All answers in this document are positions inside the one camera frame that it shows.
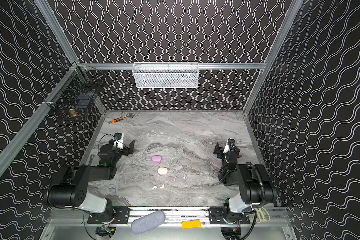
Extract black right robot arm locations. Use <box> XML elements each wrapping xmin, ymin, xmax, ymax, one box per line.
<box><xmin>209</xmin><ymin>139</ymin><xmax>277</xmax><ymax>225</ymax></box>

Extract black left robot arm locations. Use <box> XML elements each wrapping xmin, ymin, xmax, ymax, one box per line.
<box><xmin>45</xmin><ymin>139</ymin><xmax>135</xmax><ymax>224</ymax></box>

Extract brass fitting in basket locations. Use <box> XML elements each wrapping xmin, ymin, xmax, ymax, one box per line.
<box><xmin>69</xmin><ymin>109</ymin><xmax>77</xmax><ymax>118</ymax></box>

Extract grey fabric pouch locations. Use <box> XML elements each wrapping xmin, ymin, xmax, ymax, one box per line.
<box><xmin>131</xmin><ymin>211</ymin><xmax>166</xmax><ymax>235</ymax></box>

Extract yellow block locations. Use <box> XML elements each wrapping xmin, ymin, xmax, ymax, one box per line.
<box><xmin>182</xmin><ymin>220</ymin><xmax>201</xmax><ymax>230</ymax></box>

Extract orange handled adjustable wrench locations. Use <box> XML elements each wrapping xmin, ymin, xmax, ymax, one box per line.
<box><xmin>108</xmin><ymin>113</ymin><xmax>135</xmax><ymax>124</ymax></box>

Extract white handled scissors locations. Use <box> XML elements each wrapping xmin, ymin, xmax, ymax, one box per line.
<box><xmin>255</xmin><ymin>207</ymin><xmax>271</xmax><ymax>223</ymax></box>

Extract white mesh wall basket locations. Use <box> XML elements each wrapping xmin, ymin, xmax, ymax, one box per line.
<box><xmin>132</xmin><ymin>62</ymin><xmax>200</xmax><ymax>89</ymax></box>

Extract black wire wall basket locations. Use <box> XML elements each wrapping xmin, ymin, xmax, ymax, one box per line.
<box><xmin>48</xmin><ymin>66</ymin><xmax>106</xmax><ymax>122</ymax></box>

